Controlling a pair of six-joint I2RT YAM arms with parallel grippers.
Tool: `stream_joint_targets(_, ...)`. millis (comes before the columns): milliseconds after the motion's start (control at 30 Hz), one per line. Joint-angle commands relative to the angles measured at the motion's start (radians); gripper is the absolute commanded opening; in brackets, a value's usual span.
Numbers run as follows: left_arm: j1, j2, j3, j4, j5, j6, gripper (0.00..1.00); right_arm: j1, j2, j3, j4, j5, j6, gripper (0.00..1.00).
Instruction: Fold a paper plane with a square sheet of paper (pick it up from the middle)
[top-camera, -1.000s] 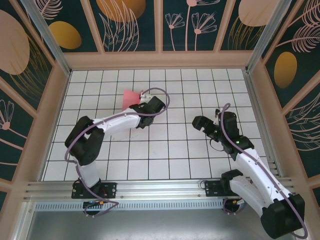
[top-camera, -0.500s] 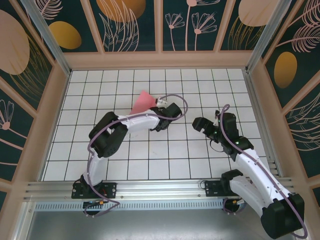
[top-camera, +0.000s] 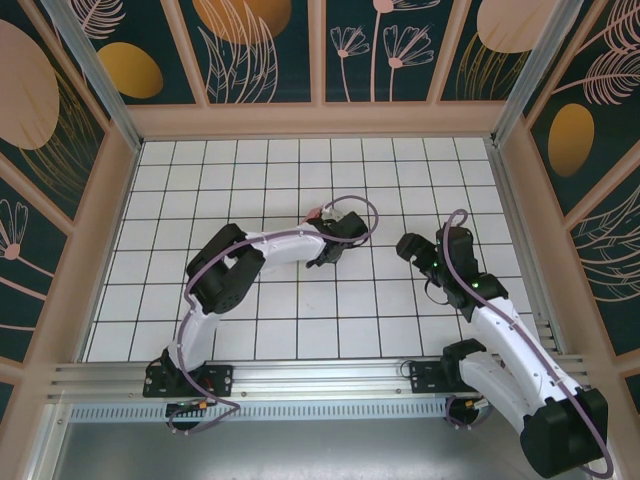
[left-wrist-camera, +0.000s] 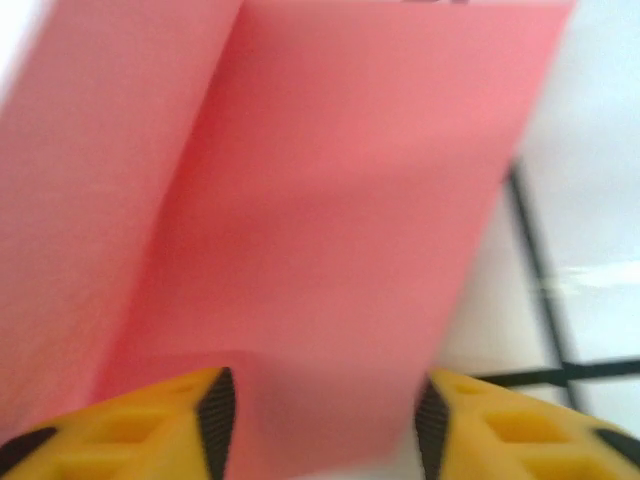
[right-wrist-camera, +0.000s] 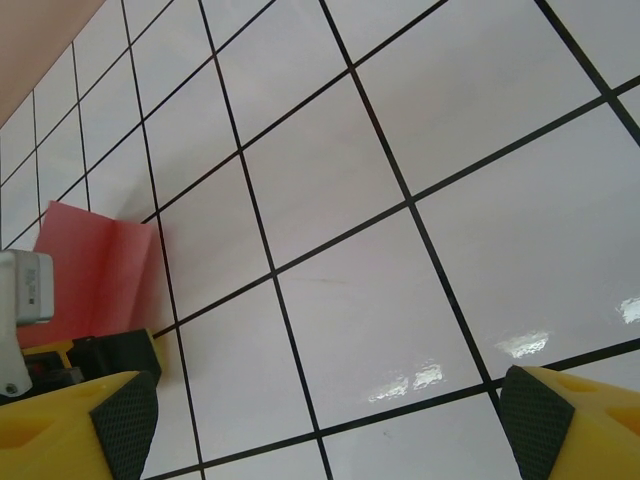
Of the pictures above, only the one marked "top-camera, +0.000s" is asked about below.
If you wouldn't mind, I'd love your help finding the grey metal sheet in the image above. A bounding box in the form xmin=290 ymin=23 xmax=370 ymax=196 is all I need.
xmin=27 ymin=418 xmax=619 ymax=480

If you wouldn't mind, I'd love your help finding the aluminium side rail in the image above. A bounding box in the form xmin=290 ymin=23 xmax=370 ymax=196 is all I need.
xmin=487 ymin=138 xmax=559 ymax=355

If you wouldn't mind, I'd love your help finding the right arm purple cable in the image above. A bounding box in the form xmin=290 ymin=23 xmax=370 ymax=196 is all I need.
xmin=442 ymin=209 xmax=614 ymax=476

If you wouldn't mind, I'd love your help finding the slotted grey cable duct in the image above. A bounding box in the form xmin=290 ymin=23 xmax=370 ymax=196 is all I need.
xmin=69 ymin=398 xmax=454 ymax=422

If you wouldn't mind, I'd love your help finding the aluminium mounting rail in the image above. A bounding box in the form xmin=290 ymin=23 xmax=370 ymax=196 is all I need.
xmin=47 ymin=354 xmax=596 ymax=402

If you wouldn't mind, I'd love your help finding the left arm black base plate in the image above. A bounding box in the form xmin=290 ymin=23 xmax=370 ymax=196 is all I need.
xmin=143 ymin=364 xmax=236 ymax=399

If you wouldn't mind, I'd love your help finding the aluminium frame post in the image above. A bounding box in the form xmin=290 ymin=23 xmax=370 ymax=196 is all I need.
xmin=39 ymin=0 xmax=145 ymax=152
xmin=489 ymin=0 xmax=587 ymax=147

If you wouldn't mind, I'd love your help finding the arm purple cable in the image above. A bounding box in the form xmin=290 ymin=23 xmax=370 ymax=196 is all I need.
xmin=442 ymin=209 xmax=614 ymax=476
xmin=168 ymin=195 xmax=242 ymax=435

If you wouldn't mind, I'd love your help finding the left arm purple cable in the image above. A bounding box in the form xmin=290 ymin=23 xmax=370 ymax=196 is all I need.
xmin=168 ymin=195 xmax=242 ymax=435

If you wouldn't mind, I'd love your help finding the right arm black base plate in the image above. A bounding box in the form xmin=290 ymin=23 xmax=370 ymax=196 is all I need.
xmin=408 ymin=360 xmax=501 ymax=396

